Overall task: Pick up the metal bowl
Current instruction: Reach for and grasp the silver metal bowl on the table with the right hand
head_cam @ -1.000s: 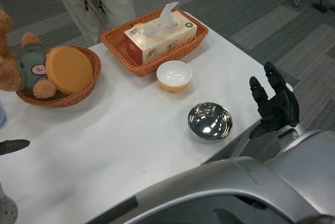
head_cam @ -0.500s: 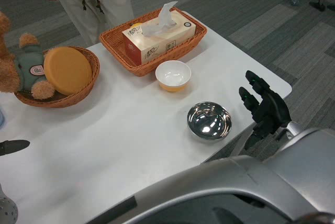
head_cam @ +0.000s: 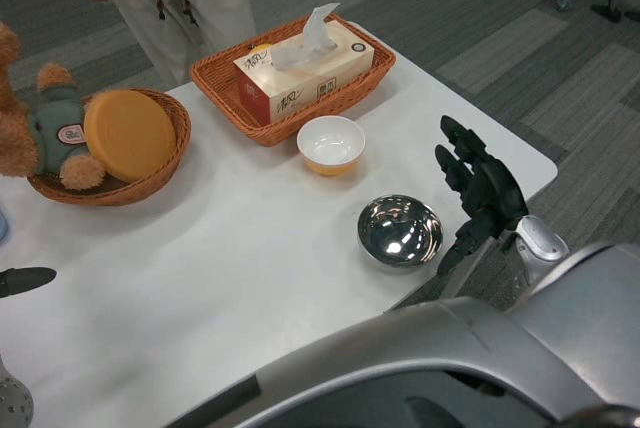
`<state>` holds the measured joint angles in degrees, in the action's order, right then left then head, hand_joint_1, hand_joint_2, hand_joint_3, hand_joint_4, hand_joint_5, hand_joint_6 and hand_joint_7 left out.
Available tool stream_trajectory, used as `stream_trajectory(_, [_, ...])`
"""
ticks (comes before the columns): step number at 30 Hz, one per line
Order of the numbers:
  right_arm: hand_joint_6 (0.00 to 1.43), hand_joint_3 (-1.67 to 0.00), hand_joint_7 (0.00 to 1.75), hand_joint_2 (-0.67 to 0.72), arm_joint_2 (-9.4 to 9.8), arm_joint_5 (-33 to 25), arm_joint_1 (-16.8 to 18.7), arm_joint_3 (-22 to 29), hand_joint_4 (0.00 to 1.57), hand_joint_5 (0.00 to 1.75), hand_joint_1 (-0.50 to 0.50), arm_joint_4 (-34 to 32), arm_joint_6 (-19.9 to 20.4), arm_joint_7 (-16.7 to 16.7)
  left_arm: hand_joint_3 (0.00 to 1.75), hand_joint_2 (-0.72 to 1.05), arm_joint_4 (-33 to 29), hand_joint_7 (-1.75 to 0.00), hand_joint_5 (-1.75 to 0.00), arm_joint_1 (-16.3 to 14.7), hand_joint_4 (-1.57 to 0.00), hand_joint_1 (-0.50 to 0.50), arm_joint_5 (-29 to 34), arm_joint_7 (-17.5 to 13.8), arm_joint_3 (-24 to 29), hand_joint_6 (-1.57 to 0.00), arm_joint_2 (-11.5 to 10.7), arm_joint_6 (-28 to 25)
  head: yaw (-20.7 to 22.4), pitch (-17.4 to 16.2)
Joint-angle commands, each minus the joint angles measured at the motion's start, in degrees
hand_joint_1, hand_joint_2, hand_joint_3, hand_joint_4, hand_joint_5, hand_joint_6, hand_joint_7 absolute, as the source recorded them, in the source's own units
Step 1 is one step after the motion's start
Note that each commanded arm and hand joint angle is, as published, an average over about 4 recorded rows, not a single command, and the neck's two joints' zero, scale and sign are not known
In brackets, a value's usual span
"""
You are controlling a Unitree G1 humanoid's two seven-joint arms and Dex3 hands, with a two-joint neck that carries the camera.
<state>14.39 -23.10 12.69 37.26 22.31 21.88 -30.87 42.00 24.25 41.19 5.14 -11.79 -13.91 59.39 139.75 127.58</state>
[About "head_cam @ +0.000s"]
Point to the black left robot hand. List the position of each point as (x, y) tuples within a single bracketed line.
[(25, 279)]

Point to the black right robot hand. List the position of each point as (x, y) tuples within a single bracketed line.
[(500, 193)]

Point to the shiny metal bowl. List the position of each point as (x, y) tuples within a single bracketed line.
[(400, 233)]

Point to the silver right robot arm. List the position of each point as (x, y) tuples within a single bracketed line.
[(590, 298)]

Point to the white and yellow ceramic bowl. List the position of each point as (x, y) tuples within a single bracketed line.
[(330, 143)]

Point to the round wicker basket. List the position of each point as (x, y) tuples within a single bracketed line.
[(110, 195)]

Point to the brown teddy bear plush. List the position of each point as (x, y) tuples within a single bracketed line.
[(50, 138)]

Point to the orange round disc lid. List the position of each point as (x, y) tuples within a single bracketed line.
[(130, 135)]

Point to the silver robot chest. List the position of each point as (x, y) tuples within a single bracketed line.
[(400, 348)]

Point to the beige and red tissue box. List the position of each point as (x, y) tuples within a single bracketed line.
[(300, 90)]

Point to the white tissue sheet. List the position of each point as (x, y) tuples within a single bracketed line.
[(312, 38)]

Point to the rectangular wicker basket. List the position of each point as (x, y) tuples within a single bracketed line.
[(220, 93)]

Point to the small yellow item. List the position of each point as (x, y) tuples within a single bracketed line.
[(262, 48)]

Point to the person in black jacket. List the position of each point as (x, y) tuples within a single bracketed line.
[(185, 8)]

